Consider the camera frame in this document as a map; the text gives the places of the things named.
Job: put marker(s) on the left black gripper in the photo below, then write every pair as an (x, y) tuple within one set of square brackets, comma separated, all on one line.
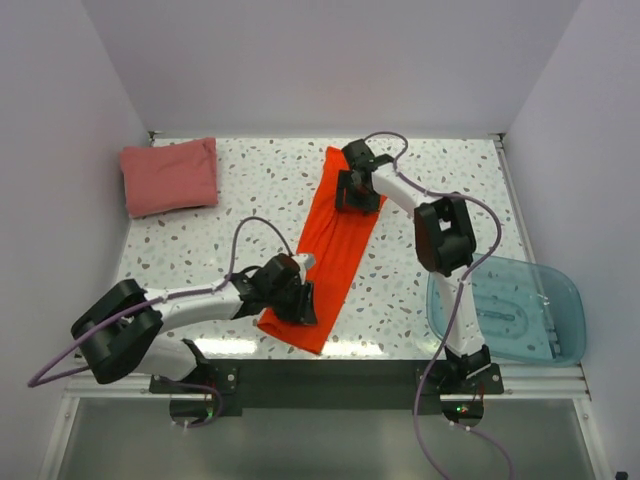
[(303, 309)]

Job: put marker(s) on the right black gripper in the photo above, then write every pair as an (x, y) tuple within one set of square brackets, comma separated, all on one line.
[(369, 205)]

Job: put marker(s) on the orange t shirt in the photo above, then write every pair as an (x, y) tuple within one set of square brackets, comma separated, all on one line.
[(338, 240)]

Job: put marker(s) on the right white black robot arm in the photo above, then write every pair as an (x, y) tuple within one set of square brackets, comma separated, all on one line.
[(444, 241)]

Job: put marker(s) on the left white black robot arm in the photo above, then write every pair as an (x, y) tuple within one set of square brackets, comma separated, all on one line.
[(126, 331)]

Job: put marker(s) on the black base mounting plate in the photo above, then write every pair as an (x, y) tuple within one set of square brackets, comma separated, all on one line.
[(230, 386)]

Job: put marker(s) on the folded pink t shirt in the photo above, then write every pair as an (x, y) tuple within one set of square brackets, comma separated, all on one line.
[(173, 177)]

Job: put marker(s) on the clear blue plastic bin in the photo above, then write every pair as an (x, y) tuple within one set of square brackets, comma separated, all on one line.
[(527, 312)]

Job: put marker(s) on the aluminium frame rail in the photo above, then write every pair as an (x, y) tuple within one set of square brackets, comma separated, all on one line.
[(542, 427)]

